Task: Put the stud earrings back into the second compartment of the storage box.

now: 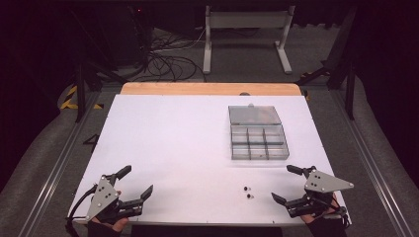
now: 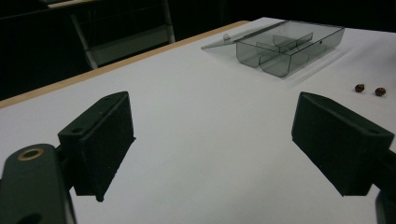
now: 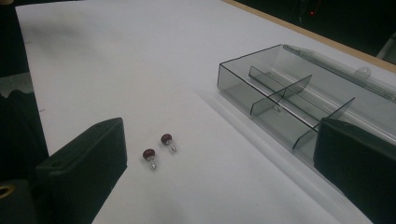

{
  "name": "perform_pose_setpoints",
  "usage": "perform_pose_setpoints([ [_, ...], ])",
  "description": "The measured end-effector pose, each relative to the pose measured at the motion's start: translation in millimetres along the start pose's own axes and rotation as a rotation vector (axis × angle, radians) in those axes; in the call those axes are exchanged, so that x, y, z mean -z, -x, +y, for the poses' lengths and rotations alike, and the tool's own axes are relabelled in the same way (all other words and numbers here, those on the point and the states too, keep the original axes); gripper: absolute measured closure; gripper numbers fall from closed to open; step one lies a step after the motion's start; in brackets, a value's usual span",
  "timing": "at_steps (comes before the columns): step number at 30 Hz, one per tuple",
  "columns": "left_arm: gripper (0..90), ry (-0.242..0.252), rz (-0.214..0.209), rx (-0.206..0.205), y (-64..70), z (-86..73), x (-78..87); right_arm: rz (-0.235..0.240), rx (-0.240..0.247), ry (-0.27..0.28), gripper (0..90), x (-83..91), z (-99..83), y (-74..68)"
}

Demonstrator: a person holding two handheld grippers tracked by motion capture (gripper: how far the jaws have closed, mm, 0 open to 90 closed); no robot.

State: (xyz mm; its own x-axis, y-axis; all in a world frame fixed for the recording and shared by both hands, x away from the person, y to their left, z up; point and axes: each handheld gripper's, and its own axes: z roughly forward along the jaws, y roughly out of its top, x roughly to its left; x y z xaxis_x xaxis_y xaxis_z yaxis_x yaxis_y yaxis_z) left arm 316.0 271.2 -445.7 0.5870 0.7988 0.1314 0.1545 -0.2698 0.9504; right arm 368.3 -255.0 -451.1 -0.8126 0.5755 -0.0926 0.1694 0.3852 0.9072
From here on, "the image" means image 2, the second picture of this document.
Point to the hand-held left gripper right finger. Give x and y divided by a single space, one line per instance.
336 140

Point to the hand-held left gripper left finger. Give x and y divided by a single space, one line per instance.
99 140

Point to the small dark red bead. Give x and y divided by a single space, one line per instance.
380 91
359 88

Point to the clear grey plastic compartment box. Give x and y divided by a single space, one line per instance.
280 46

